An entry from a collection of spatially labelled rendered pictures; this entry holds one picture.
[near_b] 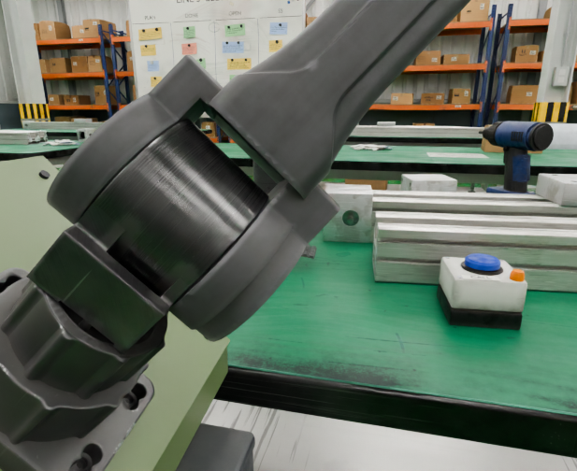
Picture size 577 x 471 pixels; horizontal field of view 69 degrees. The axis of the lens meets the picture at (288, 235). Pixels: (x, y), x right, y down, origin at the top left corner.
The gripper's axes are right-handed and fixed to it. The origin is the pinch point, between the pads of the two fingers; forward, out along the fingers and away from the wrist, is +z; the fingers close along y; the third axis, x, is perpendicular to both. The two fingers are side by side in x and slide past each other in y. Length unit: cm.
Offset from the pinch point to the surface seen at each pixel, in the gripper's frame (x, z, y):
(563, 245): -41.4, -3.2, -3.6
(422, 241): -22.7, -2.8, -3.7
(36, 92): 521, -44, 613
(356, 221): -13.5, -0.5, 14.3
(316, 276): -7.5, 3.5, -3.8
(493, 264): -29.1, -3.7, -14.5
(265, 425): 8, 60, 26
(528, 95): -370, -41, 931
